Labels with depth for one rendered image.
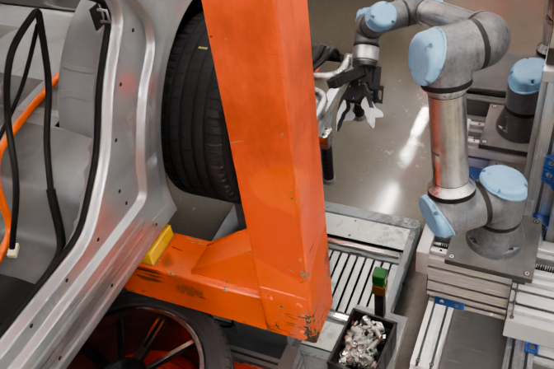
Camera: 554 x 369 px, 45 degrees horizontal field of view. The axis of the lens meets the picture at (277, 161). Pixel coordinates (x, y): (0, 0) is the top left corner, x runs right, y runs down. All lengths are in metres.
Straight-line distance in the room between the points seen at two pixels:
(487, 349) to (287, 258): 0.93
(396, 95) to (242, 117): 2.38
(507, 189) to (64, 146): 1.25
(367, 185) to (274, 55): 1.95
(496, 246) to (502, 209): 0.13
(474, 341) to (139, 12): 1.53
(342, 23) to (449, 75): 3.01
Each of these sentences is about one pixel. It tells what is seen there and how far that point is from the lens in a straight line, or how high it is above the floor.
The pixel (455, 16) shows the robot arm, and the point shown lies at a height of 1.38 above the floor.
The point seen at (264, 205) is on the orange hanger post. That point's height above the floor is 1.08.
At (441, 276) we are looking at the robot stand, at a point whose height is 0.69.
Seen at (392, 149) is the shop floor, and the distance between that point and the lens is 3.40.
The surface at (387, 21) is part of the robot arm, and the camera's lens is 1.82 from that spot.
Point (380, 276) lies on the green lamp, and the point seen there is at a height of 0.66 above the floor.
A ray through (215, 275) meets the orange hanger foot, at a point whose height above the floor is 0.70.
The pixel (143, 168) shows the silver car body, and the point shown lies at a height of 1.00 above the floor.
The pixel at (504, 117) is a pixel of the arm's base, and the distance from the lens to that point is 2.20.
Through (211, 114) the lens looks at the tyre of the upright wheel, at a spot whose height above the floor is 1.03.
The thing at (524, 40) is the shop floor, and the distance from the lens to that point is 4.30.
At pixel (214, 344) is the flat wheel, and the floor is 0.50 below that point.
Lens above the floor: 2.21
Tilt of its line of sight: 41 degrees down
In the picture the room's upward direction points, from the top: 8 degrees counter-clockwise
